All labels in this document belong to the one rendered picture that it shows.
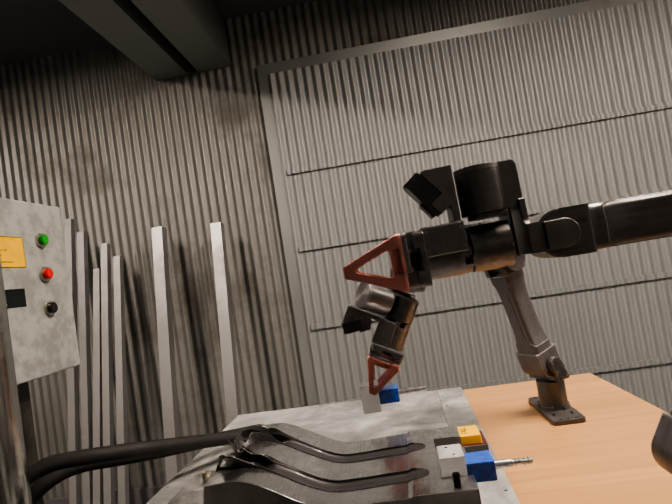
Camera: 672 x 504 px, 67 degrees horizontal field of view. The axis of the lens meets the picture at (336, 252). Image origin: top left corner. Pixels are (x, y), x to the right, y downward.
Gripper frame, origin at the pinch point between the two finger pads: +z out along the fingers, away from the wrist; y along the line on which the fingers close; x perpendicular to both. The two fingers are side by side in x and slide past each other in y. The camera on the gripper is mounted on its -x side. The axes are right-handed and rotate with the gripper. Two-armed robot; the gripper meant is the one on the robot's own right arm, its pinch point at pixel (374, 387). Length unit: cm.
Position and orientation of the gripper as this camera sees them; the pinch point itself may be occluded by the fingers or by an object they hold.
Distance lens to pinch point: 107.8
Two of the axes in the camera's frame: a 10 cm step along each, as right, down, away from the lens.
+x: 9.4, 3.3, -1.1
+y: -1.1, -0.2, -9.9
